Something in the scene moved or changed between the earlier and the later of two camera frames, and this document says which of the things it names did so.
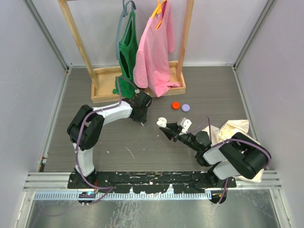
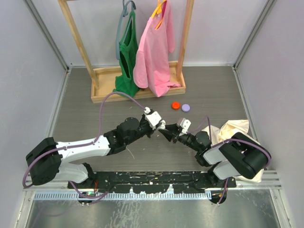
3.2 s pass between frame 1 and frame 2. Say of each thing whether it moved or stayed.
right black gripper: stayed
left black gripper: moved
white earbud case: stayed
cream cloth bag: stayed
